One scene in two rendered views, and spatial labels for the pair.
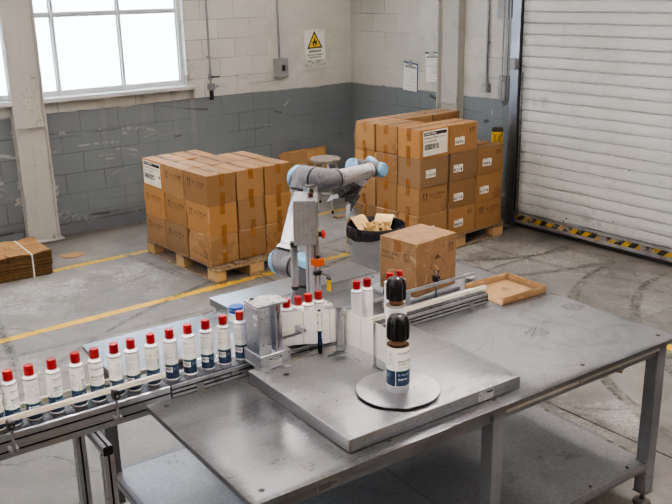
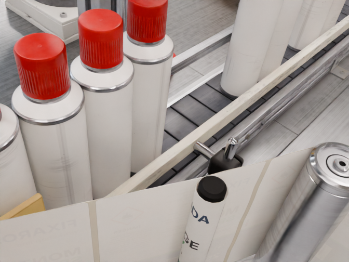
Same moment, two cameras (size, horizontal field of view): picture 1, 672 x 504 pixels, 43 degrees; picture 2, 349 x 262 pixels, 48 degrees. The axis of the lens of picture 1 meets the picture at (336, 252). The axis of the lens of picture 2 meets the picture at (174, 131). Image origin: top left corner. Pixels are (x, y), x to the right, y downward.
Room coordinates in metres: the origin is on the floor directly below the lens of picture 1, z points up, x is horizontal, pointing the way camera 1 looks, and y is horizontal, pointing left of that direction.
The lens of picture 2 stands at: (3.06, 0.14, 1.24)
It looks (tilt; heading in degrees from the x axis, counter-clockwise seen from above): 46 degrees down; 341
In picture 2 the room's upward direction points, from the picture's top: 8 degrees clockwise
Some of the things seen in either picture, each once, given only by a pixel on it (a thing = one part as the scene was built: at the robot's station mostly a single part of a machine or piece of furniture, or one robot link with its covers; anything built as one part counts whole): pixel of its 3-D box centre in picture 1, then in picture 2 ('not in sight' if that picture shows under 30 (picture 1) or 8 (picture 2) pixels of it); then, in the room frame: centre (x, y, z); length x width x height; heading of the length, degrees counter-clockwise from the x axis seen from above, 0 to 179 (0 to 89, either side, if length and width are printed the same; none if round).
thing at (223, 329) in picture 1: (223, 339); not in sight; (3.09, 0.45, 0.98); 0.05 x 0.05 x 0.20
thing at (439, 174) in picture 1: (429, 180); not in sight; (7.72, -0.88, 0.57); 1.20 x 0.85 x 1.14; 130
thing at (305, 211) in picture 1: (306, 218); not in sight; (3.42, 0.12, 1.38); 0.17 x 0.10 x 0.19; 0
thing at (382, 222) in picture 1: (377, 236); not in sight; (6.17, -0.31, 0.50); 0.42 x 0.41 x 0.28; 127
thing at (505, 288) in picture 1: (504, 288); not in sight; (3.98, -0.83, 0.85); 0.30 x 0.26 x 0.04; 125
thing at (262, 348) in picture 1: (266, 331); not in sight; (3.10, 0.28, 1.01); 0.14 x 0.13 x 0.26; 125
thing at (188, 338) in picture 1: (188, 349); not in sight; (3.01, 0.57, 0.98); 0.05 x 0.05 x 0.20
